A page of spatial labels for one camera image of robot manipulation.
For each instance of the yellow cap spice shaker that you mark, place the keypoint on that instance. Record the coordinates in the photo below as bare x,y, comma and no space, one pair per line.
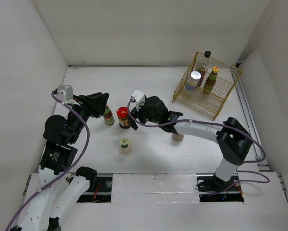
125,147

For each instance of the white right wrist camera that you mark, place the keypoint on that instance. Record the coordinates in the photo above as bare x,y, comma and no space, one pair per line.
138,98

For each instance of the green label sauce bottle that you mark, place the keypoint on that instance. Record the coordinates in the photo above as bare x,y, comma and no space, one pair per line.
108,116

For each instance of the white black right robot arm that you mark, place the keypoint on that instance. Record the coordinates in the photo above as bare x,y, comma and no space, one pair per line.
232,139

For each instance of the dark soy sauce bottle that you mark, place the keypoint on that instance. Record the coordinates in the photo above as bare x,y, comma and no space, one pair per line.
201,67

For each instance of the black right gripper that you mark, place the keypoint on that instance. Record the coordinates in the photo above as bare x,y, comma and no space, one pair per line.
144,105

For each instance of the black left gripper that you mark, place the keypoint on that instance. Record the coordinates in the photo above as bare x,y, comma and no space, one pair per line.
95,103

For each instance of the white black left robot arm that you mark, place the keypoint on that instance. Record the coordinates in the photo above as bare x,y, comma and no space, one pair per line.
45,210

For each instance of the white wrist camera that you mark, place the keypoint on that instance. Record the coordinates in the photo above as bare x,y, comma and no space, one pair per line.
65,93
138,98

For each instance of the pink cap spice shaker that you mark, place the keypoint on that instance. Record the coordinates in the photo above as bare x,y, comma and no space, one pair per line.
177,137

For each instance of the silver cap blue shaker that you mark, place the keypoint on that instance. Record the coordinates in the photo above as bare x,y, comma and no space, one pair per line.
193,80

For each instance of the yellow wire basket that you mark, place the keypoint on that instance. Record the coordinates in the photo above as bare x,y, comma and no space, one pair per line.
208,105

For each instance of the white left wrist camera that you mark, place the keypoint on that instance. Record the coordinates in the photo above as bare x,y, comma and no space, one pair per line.
65,93

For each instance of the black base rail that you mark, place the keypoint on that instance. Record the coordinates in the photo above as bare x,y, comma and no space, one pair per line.
128,190

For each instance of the red lid sauce jar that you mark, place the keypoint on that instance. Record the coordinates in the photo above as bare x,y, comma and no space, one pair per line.
122,114

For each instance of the yellow cap green sauce bottle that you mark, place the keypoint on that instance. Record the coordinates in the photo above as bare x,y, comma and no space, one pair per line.
211,80

